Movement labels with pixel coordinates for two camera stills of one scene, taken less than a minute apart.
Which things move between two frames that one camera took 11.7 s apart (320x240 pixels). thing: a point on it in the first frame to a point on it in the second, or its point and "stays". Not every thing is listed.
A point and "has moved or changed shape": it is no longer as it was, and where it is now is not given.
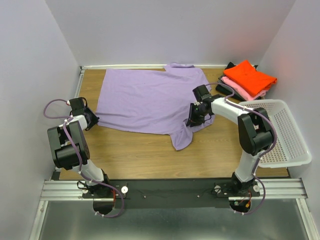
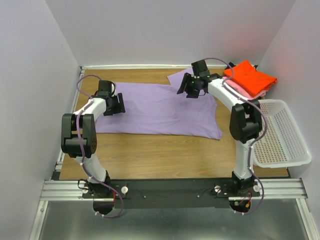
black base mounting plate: (171, 193) stays
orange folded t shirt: (247, 77) stays
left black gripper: (95, 118) to (120, 107)
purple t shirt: (152, 100) has moved or changed shape
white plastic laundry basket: (289, 149) stays
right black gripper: (193, 120) to (191, 94)
